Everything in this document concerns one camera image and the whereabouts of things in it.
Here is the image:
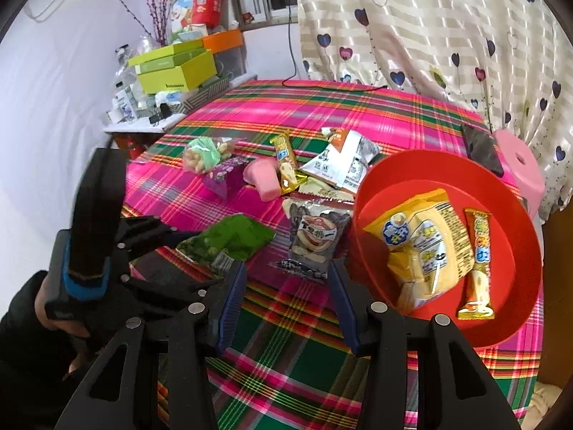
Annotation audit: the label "black smartphone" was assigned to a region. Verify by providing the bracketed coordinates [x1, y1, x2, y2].
[461, 124, 506, 177]

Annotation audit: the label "lime green box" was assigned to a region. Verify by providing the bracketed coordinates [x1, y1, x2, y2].
[135, 50, 218, 95]

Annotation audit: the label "person's left forearm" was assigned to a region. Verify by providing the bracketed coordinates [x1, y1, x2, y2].
[0, 271, 90, 430]

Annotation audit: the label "cream snack packet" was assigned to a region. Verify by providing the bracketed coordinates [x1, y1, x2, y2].
[298, 178, 356, 202]

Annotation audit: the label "cartoon print gift bag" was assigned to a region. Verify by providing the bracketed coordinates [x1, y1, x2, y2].
[162, 0, 200, 43]

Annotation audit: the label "orange wafer bar packet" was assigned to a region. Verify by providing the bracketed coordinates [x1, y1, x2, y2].
[457, 208, 497, 321]

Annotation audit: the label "heart print curtain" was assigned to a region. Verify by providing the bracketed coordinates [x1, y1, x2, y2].
[291, 0, 573, 225]

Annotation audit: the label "black binder clip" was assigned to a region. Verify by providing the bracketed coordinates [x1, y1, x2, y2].
[150, 103, 171, 127]

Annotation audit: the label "wooden wardrobe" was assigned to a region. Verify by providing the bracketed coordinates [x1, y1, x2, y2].
[535, 208, 573, 395]

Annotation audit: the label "patterned tray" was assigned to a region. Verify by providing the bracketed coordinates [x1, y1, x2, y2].
[174, 74, 231, 115]

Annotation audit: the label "white and orange snack packet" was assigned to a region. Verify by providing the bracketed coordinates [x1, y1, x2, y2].
[299, 128, 381, 188]

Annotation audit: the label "red plastic bowl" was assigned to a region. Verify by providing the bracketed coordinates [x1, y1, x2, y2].
[351, 149, 543, 349]

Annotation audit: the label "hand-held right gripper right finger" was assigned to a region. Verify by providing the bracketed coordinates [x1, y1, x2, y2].
[328, 260, 522, 430]

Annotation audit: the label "white side table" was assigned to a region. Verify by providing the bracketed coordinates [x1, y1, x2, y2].
[104, 74, 258, 134]

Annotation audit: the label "purple snack packet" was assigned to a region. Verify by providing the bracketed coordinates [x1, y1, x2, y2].
[202, 156, 251, 200]

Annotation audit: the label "plaid tablecloth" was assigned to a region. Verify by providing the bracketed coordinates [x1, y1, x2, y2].
[121, 79, 544, 430]

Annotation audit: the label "yellow candy bar packet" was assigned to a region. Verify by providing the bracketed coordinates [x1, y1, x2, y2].
[270, 131, 300, 195]

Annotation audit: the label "yellow snack bag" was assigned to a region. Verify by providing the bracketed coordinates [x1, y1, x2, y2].
[362, 188, 476, 316]

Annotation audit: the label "beige cloth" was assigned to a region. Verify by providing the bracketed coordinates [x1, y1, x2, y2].
[530, 381, 565, 430]

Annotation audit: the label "clear bag of peanuts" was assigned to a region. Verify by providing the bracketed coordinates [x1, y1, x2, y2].
[183, 137, 238, 175]

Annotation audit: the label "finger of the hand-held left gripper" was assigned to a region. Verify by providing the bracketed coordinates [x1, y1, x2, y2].
[112, 216, 202, 261]
[119, 273, 225, 319]

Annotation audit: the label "black cable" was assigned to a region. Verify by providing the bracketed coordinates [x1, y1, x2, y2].
[282, 4, 388, 92]

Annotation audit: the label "person's left hand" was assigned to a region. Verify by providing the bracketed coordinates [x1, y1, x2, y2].
[33, 284, 97, 374]

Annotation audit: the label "pink plastic stool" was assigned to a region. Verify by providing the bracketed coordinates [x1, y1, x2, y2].
[492, 129, 547, 218]

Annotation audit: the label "storage box with orange lid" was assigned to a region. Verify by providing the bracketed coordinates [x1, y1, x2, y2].
[202, 30, 247, 77]

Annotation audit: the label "dried flower branches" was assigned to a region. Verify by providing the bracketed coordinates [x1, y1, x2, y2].
[112, 0, 171, 48]

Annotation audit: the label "green snack packet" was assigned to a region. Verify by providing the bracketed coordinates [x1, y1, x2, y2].
[176, 214, 276, 276]

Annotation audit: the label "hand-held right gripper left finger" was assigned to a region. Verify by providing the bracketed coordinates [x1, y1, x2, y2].
[54, 260, 249, 430]

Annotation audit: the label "flat green box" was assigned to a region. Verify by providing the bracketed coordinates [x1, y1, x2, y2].
[127, 39, 207, 69]

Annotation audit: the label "grey snack packet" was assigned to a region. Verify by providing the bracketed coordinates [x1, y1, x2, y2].
[269, 199, 354, 284]

